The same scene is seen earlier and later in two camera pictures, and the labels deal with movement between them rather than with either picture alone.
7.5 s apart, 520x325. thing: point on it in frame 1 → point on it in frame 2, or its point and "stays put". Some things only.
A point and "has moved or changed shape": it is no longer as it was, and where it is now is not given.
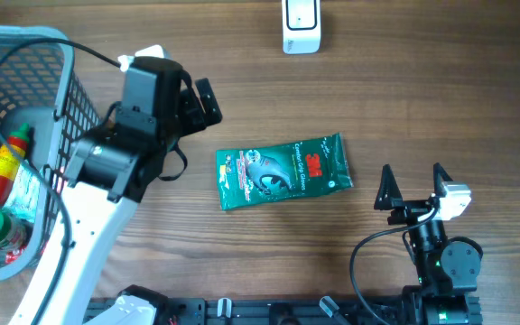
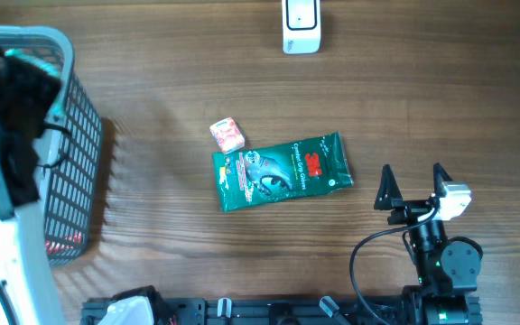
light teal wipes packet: [24, 193] has moved or changed shape
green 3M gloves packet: [261, 173] stays put
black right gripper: [389, 195] stays put
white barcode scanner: [301, 26] stays put
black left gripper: [197, 119] → [22, 70]
